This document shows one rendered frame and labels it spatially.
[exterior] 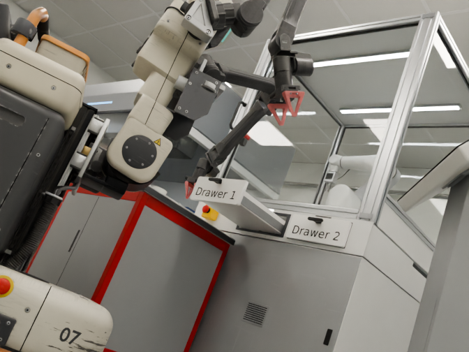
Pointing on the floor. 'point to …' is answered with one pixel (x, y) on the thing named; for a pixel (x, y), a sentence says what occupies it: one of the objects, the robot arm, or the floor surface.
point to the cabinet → (302, 303)
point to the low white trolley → (135, 265)
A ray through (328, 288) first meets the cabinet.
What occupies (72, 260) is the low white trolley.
